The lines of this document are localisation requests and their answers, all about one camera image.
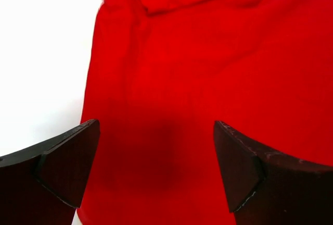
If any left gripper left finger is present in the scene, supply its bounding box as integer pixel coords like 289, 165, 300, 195
1, 119, 100, 225

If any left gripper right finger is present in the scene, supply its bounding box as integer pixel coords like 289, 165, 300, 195
213, 121, 332, 225

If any red t shirt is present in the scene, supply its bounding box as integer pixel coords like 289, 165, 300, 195
78, 0, 332, 224

